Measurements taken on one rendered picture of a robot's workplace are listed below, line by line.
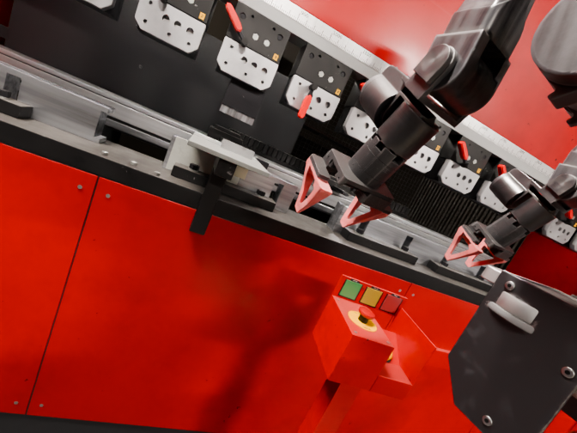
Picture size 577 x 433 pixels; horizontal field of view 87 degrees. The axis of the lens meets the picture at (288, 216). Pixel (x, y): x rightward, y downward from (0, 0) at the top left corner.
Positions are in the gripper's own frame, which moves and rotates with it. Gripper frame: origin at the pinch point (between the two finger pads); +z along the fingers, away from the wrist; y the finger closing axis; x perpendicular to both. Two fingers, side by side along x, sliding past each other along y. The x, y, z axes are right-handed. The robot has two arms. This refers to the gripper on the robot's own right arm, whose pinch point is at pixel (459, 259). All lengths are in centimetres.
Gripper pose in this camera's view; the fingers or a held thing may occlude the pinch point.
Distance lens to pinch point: 83.0
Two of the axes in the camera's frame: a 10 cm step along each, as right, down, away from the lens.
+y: -8.0, -2.4, -5.4
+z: -5.6, 6.2, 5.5
